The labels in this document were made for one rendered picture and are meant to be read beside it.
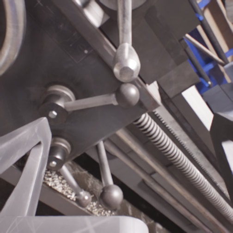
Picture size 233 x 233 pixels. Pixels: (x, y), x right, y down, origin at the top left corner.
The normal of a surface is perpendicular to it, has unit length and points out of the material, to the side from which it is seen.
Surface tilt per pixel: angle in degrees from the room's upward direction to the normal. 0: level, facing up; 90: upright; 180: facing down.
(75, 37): 90
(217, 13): 90
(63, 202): 90
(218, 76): 90
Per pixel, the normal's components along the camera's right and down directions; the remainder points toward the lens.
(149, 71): -0.01, 0.58
